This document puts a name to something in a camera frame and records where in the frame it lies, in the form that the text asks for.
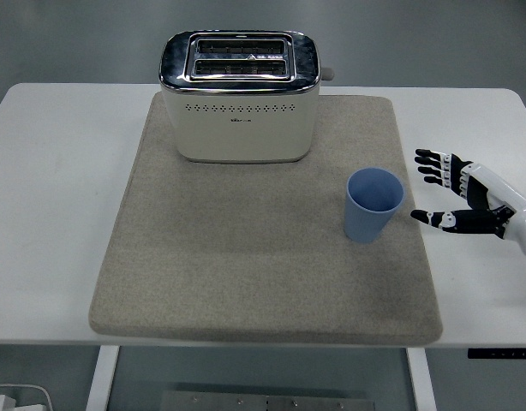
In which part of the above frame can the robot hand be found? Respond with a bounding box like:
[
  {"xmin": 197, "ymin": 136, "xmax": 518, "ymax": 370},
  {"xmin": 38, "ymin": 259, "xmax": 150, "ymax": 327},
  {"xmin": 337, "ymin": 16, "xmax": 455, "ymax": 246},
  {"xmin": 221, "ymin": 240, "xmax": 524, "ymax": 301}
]
[{"xmin": 410, "ymin": 148, "xmax": 526, "ymax": 262}]

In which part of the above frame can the blue plastic cup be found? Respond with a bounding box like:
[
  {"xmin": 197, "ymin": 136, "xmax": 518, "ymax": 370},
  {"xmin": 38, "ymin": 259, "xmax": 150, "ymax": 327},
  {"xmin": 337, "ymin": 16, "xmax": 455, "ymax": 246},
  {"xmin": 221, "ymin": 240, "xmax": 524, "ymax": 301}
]
[{"xmin": 344, "ymin": 167, "xmax": 406, "ymax": 245}]

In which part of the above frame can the black table control panel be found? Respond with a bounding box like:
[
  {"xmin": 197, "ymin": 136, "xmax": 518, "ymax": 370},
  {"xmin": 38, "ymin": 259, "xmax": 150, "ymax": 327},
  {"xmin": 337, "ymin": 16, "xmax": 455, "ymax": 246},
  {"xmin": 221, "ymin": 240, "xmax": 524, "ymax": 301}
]
[{"xmin": 467, "ymin": 348, "xmax": 526, "ymax": 360}]

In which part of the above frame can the white table leg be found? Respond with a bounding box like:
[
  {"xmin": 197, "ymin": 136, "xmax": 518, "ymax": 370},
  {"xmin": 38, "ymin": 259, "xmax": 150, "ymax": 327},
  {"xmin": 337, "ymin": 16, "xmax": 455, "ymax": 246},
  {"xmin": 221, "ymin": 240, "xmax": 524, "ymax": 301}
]
[
  {"xmin": 406, "ymin": 347, "xmax": 438, "ymax": 411},
  {"xmin": 84, "ymin": 344, "xmax": 121, "ymax": 411}
]

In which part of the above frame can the cream two-slot toaster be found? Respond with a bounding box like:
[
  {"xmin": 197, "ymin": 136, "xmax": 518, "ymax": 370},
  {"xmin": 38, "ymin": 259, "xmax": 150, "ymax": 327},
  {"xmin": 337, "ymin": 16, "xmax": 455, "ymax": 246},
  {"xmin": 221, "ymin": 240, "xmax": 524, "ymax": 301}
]
[{"xmin": 158, "ymin": 28, "xmax": 336, "ymax": 164}]

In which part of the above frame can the beige felt mat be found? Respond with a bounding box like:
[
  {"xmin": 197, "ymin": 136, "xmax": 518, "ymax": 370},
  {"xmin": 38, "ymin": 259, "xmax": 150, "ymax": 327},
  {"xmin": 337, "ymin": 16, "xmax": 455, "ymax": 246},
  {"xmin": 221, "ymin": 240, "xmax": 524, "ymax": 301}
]
[{"xmin": 87, "ymin": 93, "xmax": 445, "ymax": 347}]

